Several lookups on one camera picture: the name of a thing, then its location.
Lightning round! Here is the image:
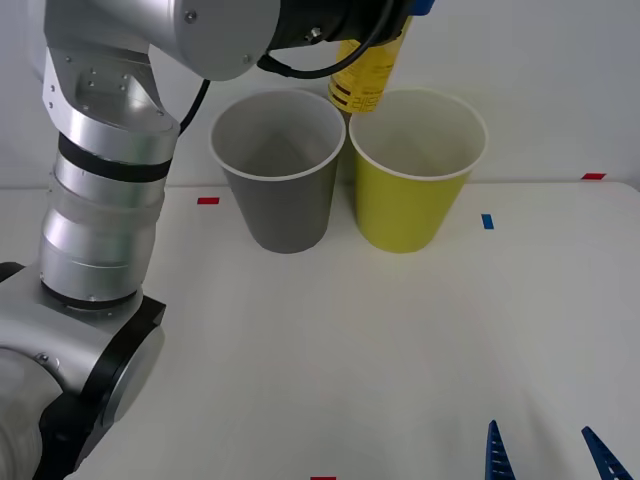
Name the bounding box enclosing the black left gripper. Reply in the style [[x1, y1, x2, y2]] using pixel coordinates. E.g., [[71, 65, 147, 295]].
[[343, 0, 435, 45]]

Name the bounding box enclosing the grey plastic waste bin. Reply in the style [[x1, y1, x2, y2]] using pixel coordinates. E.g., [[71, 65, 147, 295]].
[[209, 89, 348, 255]]

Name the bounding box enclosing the yellow bottle with black cap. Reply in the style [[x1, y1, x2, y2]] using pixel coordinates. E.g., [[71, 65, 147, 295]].
[[326, 13, 414, 117]]

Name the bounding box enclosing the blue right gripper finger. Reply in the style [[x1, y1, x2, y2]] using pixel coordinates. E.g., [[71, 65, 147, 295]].
[[483, 419, 517, 480], [580, 425, 637, 480]]

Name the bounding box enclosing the yellow-green plastic waste bin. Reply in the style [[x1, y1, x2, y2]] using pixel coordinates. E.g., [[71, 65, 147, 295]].
[[348, 87, 489, 254]]

